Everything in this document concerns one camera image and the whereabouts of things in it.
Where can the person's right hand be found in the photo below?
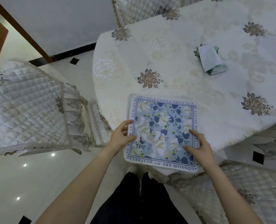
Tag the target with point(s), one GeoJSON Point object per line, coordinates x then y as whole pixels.
{"type": "Point", "coordinates": [203, 149]}

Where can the person's left hand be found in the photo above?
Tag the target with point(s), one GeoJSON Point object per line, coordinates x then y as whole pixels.
{"type": "Point", "coordinates": [120, 138]}

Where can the person's right thumb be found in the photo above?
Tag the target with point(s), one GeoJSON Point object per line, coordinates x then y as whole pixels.
{"type": "Point", "coordinates": [188, 148]}

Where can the person's left thumb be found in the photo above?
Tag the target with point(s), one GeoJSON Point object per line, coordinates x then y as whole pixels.
{"type": "Point", "coordinates": [130, 138]}

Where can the blue floral square mat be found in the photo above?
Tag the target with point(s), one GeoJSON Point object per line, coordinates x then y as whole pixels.
{"type": "Point", "coordinates": [161, 132]}

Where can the person's right forearm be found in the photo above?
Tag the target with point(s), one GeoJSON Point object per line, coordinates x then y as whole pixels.
{"type": "Point", "coordinates": [231, 195]}

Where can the person's left forearm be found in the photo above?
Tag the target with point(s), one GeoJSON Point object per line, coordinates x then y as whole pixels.
{"type": "Point", "coordinates": [79, 188]}

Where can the person's white left shoe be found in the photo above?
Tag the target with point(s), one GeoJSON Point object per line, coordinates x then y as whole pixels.
{"type": "Point", "coordinates": [132, 169]}

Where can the person's white shoe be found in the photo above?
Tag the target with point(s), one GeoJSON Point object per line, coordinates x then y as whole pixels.
{"type": "Point", "coordinates": [157, 177]}
{"type": "Point", "coordinates": [132, 169]}

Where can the person's white right shoe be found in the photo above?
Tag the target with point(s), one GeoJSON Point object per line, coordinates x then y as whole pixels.
{"type": "Point", "coordinates": [157, 177]}

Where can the person's black trousers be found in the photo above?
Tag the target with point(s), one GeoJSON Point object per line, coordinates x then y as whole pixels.
{"type": "Point", "coordinates": [138, 202]}

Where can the chair with quilted cream cover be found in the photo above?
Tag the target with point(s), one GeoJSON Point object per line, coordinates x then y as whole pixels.
{"type": "Point", "coordinates": [274, 142]}
{"type": "Point", "coordinates": [140, 9]}
{"type": "Point", "coordinates": [245, 195]}
{"type": "Point", "coordinates": [28, 107]}

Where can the cream embroidered tablecloth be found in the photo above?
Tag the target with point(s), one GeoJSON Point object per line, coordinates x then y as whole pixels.
{"type": "Point", "coordinates": [175, 67]}

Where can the green white tissue packet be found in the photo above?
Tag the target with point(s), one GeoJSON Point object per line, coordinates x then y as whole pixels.
{"type": "Point", "coordinates": [211, 59]}

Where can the brown wooden door frame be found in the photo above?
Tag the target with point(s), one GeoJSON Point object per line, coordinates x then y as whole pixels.
{"type": "Point", "coordinates": [21, 27]}

